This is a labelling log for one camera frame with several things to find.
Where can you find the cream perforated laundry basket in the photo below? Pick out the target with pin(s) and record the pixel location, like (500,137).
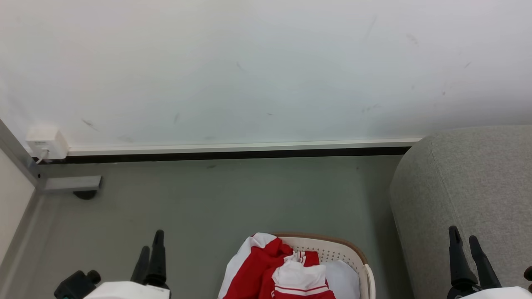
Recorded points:
(336,249)

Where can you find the white wall socket box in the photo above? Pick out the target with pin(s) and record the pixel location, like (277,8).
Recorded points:
(45,141)

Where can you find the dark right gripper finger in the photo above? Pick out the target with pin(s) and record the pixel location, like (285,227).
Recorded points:
(484,268)
(459,261)

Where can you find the white cloth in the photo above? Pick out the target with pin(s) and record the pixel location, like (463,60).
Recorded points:
(343,280)

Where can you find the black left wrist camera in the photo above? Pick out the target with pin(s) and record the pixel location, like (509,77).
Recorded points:
(75,285)

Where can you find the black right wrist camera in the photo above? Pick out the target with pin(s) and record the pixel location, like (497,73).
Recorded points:
(528,276)

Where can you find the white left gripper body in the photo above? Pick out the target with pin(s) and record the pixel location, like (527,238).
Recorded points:
(129,291)

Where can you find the grey fabric sofa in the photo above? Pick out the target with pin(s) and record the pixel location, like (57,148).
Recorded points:
(469,178)

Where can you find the red and white jersey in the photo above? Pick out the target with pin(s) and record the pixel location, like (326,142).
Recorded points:
(257,270)

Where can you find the white and black baseboard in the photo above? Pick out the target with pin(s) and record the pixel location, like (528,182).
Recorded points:
(232,150)

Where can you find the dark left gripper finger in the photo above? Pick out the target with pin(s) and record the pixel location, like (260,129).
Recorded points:
(141,265)
(158,261)

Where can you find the black round foot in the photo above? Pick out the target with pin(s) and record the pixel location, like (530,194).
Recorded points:
(85,194)

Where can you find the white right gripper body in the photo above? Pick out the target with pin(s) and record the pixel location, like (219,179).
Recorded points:
(498,293)

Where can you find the grey metal partition frame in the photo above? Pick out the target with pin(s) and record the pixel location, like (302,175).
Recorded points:
(20,160)

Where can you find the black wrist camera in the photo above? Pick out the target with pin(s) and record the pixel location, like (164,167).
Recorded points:
(75,285)
(528,276)

